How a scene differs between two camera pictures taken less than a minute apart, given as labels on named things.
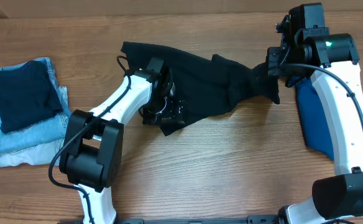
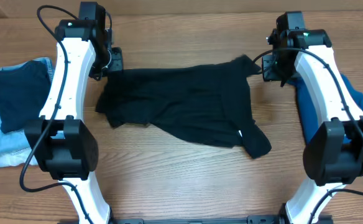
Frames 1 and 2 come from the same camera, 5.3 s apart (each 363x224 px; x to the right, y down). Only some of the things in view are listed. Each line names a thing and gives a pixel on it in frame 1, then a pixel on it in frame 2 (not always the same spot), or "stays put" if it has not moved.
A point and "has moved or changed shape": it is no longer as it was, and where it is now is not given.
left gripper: [171, 112] → [116, 60]
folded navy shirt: [23, 94] stays put
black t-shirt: [202, 87] has moved or changed shape
